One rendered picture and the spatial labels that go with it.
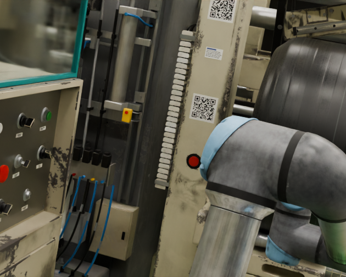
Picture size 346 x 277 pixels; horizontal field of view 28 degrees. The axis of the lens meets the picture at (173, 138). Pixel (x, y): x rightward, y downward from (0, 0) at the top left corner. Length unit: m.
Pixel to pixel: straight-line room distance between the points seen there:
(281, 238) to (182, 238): 0.69
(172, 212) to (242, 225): 1.01
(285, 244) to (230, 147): 0.42
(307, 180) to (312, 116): 0.73
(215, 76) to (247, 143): 0.92
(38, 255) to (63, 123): 0.35
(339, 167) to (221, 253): 0.22
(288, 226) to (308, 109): 0.42
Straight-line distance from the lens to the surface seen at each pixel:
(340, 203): 1.08
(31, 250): 1.77
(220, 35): 1.97
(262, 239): 1.95
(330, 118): 1.76
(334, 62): 1.86
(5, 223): 1.70
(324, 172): 1.05
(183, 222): 2.07
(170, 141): 2.04
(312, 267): 1.96
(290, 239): 1.44
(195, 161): 2.02
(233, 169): 1.07
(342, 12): 2.33
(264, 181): 1.06
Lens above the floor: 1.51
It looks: 11 degrees down
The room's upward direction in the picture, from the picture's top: 10 degrees clockwise
